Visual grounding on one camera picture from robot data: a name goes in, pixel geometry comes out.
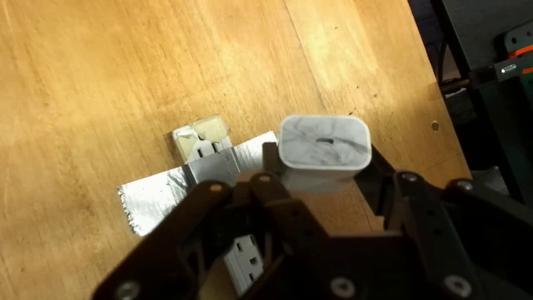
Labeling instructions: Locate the white power strip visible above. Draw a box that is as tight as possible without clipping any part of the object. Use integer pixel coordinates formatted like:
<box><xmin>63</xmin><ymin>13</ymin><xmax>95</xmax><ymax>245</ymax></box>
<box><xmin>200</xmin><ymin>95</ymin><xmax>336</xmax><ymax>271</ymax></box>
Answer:
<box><xmin>171</xmin><ymin>115</ymin><xmax>263</xmax><ymax>296</ymax></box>

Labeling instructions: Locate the orange handled clamp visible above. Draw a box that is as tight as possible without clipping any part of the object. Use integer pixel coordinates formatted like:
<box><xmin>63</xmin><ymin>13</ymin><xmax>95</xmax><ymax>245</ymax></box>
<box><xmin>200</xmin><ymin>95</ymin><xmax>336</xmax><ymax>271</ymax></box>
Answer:
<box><xmin>494</xmin><ymin>21</ymin><xmax>533</xmax><ymax>81</ymax></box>

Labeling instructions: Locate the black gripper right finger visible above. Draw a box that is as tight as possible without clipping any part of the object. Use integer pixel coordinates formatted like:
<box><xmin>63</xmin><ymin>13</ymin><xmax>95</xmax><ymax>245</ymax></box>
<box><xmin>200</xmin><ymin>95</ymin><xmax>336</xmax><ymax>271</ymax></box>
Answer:
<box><xmin>354</xmin><ymin>146</ymin><xmax>396</xmax><ymax>216</ymax></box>

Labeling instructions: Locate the white charger head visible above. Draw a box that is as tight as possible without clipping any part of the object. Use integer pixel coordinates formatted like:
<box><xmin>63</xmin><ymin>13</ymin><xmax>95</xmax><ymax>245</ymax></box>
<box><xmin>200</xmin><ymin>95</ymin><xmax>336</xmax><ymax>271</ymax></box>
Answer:
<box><xmin>278</xmin><ymin>115</ymin><xmax>373</xmax><ymax>180</ymax></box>

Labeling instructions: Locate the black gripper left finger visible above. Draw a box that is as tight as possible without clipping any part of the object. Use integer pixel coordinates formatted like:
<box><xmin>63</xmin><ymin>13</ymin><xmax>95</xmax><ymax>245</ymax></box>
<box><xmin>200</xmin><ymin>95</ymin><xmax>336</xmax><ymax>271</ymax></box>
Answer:
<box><xmin>261</xmin><ymin>141</ymin><xmax>285</xmax><ymax>180</ymax></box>

